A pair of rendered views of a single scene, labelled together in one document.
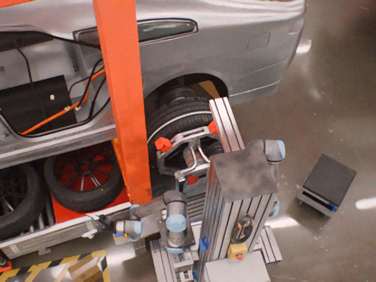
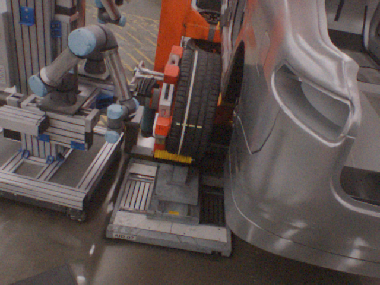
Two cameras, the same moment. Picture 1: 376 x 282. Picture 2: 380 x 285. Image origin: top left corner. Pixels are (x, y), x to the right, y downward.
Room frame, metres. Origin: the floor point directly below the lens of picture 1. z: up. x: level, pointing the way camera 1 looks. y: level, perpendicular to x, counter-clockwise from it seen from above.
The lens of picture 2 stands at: (2.66, -1.92, 1.94)
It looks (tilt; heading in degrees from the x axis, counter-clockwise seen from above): 34 degrees down; 109
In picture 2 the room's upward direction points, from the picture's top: 12 degrees clockwise
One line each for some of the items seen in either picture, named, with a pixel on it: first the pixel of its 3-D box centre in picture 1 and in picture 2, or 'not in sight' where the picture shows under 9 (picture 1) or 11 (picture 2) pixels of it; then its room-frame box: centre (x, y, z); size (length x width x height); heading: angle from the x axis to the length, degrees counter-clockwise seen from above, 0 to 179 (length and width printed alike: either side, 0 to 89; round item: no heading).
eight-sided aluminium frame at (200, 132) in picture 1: (192, 153); (167, 100); (1.82, -0.05, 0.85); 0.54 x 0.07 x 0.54; 112
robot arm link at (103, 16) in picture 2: (134, 230); (104, 15); (1.07, 0.30, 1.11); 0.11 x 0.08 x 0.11; 1
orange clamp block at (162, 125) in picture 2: not in sight; (162, 126); (1.94, -0.34, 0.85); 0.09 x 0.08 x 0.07; 112
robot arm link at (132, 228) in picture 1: (132, 227); (103, 1); (1.05, 0.29, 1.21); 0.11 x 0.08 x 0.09; 91
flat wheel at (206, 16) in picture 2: not in sight; (212, 24); (0.82, 3.37, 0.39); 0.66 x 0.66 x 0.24
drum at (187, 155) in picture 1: (194, 160); (156, 98); (1.75, -0.08, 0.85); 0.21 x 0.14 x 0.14; 22
